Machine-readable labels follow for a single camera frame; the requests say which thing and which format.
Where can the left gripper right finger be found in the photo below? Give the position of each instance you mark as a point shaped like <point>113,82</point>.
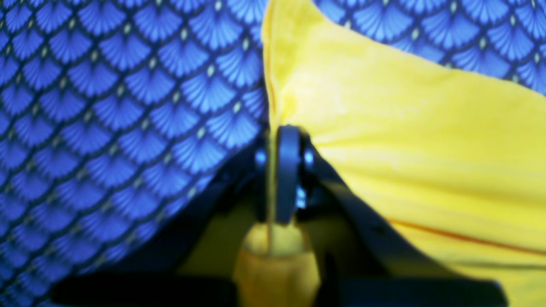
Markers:
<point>306,186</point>

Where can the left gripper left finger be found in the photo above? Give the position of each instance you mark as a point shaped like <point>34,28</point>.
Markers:
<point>242,175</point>

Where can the yellow T-shirt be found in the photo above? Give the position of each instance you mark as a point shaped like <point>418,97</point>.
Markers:
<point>433,112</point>

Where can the blue fan-patterned tablecloth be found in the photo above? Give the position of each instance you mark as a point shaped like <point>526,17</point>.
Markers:
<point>114,114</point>

